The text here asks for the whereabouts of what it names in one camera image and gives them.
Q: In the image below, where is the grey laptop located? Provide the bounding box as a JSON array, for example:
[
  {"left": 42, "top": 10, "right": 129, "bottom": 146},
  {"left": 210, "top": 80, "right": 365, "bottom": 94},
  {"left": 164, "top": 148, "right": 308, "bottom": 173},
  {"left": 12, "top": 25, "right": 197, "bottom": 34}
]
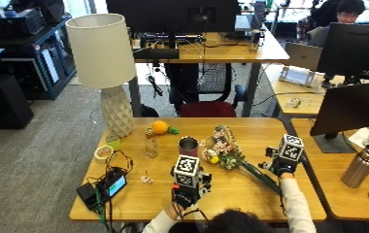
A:
[{"left": 284, "top": 42, "right": 324, "bottom": 72}]

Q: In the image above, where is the steel water bottle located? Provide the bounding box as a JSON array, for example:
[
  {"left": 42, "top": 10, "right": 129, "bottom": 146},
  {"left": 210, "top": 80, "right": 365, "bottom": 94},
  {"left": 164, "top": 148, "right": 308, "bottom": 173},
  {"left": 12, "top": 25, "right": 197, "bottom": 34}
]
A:
[{"left": 339, "top": 144, "right": 369, "bottom": 189}]

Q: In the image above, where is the dark red metal cup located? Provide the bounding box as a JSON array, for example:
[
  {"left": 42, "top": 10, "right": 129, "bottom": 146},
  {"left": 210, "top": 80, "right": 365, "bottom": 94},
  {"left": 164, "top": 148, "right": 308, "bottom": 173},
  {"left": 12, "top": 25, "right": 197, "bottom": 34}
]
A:
[{"left": 177, "top": 136, "right": 200, "bottom": 158}]

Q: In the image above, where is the black cable bundle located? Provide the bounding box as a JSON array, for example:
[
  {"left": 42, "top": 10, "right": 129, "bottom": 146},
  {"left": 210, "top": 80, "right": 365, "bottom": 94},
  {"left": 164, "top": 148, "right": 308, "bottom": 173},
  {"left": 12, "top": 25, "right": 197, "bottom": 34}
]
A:
[{"left": 84, "top": 149, "right": 135, "bottom": 233}]

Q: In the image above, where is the white desktop device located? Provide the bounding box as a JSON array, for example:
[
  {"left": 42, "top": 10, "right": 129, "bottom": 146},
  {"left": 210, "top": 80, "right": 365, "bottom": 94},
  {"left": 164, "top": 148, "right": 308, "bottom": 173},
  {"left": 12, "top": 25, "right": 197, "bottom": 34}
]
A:
[{"left": 277, "top": 65, "right": 326, "bottom": 88}]

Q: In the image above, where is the white table lamp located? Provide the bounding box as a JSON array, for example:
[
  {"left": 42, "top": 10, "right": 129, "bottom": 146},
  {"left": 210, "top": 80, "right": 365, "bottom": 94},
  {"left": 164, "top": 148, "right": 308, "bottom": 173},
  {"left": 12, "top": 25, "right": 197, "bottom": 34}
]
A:
[{"left": 64, "top": 13, "right": 137, "bottom": 140}]

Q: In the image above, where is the artificial flower bouquet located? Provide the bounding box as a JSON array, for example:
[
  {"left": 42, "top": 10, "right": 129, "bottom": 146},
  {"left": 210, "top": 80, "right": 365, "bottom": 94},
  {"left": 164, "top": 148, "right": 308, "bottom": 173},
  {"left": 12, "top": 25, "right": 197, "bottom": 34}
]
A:
[{"left": 199, "top": 124, "right": 284, "bottom": 195}]

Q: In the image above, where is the person's right hand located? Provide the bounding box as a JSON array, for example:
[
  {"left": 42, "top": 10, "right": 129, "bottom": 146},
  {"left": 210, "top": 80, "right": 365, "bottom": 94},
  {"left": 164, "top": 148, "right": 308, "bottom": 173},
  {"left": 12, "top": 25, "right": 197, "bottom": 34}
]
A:
[{"left": 257, "top": 146, "right": 300, "bottom": 179}]

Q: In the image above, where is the black power box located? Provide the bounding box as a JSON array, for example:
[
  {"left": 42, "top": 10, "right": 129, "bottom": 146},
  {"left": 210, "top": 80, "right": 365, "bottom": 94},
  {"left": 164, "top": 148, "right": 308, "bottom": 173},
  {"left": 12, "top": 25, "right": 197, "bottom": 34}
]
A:
[{"left": 75, "top": 183, "right": 104, "bottom": 211}]

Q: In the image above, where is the clear glass object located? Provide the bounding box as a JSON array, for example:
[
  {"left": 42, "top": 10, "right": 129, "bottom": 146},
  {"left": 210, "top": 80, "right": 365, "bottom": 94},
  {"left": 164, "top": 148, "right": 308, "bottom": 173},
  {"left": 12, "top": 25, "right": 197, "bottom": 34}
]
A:
[{"left": 285, "top": 96, "right": 312, "bottom": 109}]

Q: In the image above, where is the red office chair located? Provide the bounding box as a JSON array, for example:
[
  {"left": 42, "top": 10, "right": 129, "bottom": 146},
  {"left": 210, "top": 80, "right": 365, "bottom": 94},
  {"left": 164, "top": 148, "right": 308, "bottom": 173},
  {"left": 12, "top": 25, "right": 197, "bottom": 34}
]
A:
[{"left": 177, "top": 84, "right": 248, "bottom": 118}]

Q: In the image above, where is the black computer monitor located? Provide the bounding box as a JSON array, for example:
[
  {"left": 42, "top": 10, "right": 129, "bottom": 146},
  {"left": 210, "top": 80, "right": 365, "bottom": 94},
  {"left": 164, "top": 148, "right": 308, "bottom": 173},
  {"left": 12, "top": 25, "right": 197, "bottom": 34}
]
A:
[
  {"left": 104, "top": 0, "right": 241, "bottom": 50},
  {"left": 316, "top": 22, "right": 369, "bottom": 85},
  {"left": 308, "top": 80, "right": 369, "bottom": 154}
]

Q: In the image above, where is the orange artificial flower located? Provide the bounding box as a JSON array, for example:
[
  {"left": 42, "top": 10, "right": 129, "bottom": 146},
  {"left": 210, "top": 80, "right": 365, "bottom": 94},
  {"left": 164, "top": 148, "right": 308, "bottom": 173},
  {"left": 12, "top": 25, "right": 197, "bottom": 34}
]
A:
[{"left": 151, "top": 119, "right": 180, "bottom": 136}]

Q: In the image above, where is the wooden desk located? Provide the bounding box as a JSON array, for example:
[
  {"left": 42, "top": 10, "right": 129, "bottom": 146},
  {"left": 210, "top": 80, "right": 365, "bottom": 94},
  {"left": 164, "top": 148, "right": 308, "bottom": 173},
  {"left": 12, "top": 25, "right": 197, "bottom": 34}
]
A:
[{"left": 127, "top": 27, "right": 290, "bottom": 118}]

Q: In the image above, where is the person's left hand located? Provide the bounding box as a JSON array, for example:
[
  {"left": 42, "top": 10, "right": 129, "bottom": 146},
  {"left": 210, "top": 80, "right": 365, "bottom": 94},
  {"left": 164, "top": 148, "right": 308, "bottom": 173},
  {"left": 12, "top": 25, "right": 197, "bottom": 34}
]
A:
[{"left": 169, "top": 173, "right": 213, "bottom": 210}]

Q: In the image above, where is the clear glass bottle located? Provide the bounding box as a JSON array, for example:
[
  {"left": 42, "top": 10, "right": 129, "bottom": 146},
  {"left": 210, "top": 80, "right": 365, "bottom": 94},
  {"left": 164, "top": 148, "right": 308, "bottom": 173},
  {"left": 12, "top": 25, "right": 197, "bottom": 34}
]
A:
[{"left": 144, "top": 127, "right": 160, "bottom": 159}]

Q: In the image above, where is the black computer tower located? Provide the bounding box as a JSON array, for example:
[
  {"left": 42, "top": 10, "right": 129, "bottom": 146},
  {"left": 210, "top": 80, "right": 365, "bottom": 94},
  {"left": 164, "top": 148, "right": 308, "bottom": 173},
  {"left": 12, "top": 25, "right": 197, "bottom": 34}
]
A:
[{"left": 0, "top": 74, "right": 34, "bottom": 130}]

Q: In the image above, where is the white marker cube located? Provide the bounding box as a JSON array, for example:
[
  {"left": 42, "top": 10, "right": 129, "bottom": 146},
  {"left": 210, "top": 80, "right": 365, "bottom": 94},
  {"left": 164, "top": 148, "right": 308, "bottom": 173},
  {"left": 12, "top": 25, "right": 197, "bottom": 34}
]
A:
[
  {"left": 277, "top": 133, "right": 305, "bottom": 162},
  {"left": 171, "top": 154, "right": 203, "bottom": 188}
]

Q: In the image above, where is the white tape roll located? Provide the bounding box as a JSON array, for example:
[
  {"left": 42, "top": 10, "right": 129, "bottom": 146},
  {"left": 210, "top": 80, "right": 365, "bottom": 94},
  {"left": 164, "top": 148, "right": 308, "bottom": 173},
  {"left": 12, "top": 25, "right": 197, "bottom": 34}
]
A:
[{"left": 92, "top": 145, "right": 115, "bottom": 164}]

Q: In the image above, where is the small device with screen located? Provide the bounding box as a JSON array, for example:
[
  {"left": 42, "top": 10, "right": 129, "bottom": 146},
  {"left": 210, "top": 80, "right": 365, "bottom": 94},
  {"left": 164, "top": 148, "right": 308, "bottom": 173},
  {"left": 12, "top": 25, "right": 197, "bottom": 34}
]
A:
[{"left": 99, "top": 169, "right": 128, "bottom": 202}]

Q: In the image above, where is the white paper sheet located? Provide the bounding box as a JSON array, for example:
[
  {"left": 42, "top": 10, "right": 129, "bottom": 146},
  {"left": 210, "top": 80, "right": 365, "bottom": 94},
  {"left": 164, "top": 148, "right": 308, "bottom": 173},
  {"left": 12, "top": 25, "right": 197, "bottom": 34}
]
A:
[{"left": 346, "top": 126, "right": 369, "bottom": 150}]

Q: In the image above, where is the black storage shelf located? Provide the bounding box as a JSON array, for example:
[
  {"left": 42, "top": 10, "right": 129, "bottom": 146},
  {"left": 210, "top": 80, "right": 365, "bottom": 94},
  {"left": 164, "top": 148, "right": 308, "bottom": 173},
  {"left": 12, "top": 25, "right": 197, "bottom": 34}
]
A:
[{"left": 0, "top": 8, "right": 76, "bottom": 101}]

